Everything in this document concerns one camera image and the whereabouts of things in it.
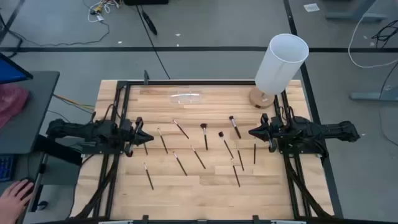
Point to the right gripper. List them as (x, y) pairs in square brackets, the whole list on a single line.
[(272, 132)]

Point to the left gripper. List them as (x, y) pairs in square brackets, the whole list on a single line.
[(129, 133)]

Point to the thin black makeup brush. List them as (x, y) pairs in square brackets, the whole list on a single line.
[(254, 151), (198, 157), (162, 140), (180, 163), (235, 173), (145, 150), (240, 158), (181, 129), (148, 176)]

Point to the large round head makeup brush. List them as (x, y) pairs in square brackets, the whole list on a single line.
[(235, 127)]

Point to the small round head makeup brush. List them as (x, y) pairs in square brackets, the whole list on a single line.
[(226, 144)]

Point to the fan head makeup brush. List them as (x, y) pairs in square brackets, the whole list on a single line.
[(205, 138)]

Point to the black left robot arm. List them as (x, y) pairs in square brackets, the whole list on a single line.
[(77, 130)]

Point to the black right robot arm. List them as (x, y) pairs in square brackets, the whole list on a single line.
[(326, 129)]

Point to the clear acrylic brush organizer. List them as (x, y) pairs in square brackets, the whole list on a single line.
[(186, 99)]

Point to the white shade wooden base lamp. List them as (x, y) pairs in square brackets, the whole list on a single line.
[(280, 62)]

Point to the black desk crossbar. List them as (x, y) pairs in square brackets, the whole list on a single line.
[(56, 149)]

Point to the grey desk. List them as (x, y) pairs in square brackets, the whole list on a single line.
[(31, 118)]

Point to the silver desk pole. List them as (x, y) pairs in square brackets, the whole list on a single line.
[(38, 183)]

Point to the grey desk foot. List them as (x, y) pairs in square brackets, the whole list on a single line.
[(373, 96), (354, 15)]

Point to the white paper label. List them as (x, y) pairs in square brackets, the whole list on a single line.
[(311, 7)]

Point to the black box on floor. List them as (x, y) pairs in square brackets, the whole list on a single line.
[(146, 2)]

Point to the pink plastic bag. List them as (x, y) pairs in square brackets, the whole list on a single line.
[(11, 102)]

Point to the backlit computer keyboard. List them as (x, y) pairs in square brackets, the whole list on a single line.
[(6, 168)]

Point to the person's hand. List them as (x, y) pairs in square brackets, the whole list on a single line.
[(12, 205)]

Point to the computer monitor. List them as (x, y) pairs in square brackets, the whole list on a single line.
[(9, 71)]

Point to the black aluminium table frame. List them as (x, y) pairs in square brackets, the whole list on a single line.
[(217, 82)]

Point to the silver aluminium extrusion post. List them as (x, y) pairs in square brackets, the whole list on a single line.
[(287, 222), (115, 222)]

